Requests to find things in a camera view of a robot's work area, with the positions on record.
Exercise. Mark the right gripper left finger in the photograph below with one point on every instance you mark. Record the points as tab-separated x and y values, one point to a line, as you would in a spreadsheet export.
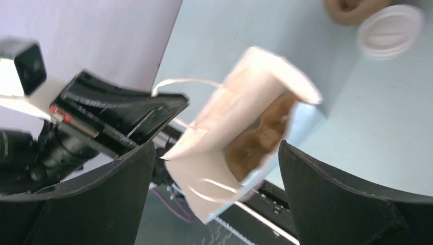
101	206

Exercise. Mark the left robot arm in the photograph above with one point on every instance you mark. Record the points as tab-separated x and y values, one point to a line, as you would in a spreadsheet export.
19	151

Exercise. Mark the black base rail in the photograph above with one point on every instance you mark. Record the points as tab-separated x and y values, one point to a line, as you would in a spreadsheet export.
263	219

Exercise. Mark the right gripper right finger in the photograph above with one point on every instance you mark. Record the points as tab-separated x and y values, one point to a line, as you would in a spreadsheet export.
331	206

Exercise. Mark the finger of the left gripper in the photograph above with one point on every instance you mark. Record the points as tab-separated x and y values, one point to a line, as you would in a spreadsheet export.
155	111

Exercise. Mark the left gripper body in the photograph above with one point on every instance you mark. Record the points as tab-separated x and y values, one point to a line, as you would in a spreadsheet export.
84	131

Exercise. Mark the white paper bag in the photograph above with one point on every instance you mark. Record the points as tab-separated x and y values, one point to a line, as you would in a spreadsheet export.
196	162

